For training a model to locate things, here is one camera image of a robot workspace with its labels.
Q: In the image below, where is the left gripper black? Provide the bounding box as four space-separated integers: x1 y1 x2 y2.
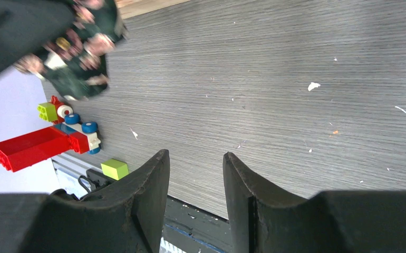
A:
0 1 75 73

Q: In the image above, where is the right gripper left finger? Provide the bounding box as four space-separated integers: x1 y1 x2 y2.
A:
0 150 170 252

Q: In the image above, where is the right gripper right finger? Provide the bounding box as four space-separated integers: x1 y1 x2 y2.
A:
223 152 406 252

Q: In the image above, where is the pink floral black tie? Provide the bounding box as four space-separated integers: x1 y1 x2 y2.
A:
14 1 128 100

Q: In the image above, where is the green block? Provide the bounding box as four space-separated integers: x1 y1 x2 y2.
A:
101 159 129 180

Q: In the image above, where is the red toy truck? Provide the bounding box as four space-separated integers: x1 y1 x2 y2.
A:
0 95 101 172

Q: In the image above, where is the wooden compartment tray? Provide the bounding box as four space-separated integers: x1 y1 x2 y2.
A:
116 0 189 19

